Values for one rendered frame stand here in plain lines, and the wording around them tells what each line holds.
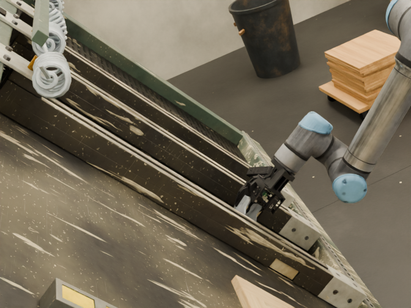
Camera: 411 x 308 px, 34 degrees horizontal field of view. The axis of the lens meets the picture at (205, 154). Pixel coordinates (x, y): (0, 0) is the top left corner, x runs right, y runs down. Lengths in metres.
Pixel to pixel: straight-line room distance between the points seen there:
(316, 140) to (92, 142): 0.56
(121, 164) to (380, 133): 0.59
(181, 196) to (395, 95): 0.53
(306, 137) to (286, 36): 4.11
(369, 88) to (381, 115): 3.03
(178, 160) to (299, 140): 0.38
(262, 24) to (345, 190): 4.13
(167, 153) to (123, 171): 0.38
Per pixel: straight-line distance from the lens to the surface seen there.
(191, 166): 1.91
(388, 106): 1.56
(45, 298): 0.93
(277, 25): 5.70
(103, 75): 2.05
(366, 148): 1.59
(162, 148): 1.87
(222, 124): 2.87
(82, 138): 1.48
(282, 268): 1.74
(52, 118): 1.46
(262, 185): 1.70
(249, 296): 1.41
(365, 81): 4.57
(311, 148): 1.70
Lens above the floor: 2.16
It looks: 26 degrees down
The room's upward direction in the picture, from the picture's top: 21 degrees counter-clockwise
